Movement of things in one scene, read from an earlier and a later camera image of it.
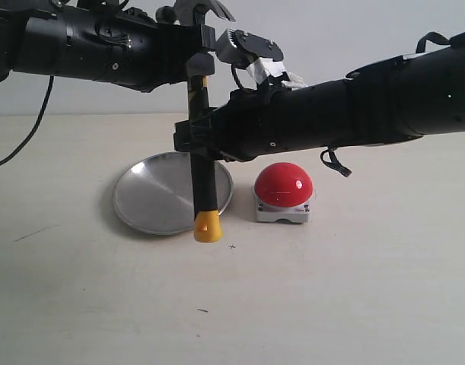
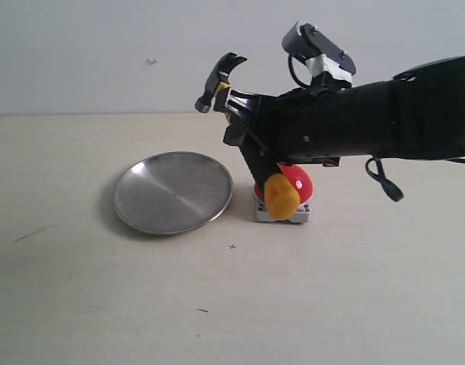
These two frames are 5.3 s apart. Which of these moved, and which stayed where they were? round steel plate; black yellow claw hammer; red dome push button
Moved: black yellow claw hammer
Stayed: red dome push button; round steel plate
